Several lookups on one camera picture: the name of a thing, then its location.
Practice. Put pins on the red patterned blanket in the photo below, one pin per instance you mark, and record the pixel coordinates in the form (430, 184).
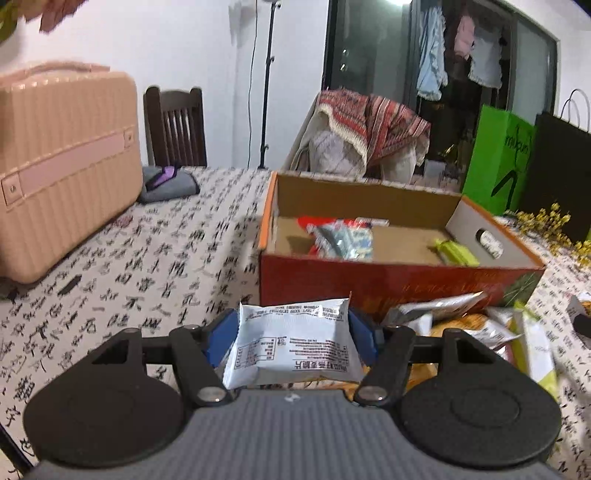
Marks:
(383, 124)

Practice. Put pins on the green paper bag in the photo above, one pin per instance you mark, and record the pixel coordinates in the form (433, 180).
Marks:
(494, 157)

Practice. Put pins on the silver snack packet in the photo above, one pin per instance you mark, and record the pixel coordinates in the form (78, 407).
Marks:
(438, 305)

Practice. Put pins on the orange cardboard box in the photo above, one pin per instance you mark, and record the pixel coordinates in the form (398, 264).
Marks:
(369, 286)

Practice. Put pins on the hanging pink garment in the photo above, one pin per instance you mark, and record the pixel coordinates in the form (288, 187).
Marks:
(464, 37)

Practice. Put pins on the beige covered armchair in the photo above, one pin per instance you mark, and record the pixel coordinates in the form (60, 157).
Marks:
(332, 150)

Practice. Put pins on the hanging blue garment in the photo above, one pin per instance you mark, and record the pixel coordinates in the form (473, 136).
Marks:
(431, 55)

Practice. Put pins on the dark wooden chair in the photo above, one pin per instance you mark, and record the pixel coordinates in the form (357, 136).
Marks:
(175, 129)

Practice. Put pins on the pink ribbed suitcase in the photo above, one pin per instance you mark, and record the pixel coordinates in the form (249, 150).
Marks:
(60, 184)

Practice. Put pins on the black paper bag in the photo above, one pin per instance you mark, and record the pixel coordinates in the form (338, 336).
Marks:
(561, 170)

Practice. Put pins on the white crumpled snack packet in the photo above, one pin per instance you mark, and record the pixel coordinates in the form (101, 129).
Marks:
(501, 314)

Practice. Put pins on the snack packets inside box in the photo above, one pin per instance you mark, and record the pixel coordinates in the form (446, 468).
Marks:
(341, 240)

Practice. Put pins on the grey pouch with purple trim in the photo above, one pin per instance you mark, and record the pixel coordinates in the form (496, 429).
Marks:
(173, 187)

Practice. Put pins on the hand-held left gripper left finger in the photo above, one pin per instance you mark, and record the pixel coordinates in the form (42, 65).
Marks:
(222, 337)

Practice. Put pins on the yellow dried flowers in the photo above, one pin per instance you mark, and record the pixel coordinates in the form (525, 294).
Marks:
(554, 226)

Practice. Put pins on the black light stand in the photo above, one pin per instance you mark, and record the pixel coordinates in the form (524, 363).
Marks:
(267, 92)

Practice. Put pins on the pink artificial flowers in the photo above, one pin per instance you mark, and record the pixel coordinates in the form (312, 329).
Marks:
(60, 14)

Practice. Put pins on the hanging white garment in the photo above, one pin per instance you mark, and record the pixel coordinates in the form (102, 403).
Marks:
(487, 60)

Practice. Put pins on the white printed snack packet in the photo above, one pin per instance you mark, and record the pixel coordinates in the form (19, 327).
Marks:
(286, 346)

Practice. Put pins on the white and green snack packet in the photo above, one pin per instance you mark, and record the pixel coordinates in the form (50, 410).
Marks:
(538, 346)

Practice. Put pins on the dark sliding glass door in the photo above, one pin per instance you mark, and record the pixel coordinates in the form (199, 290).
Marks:
(369, 46)

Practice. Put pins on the calligraphy print tablecloth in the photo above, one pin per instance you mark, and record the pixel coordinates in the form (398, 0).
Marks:
(161, 277)

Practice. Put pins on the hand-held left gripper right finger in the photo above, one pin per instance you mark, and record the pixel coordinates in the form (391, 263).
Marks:
(362, 334)

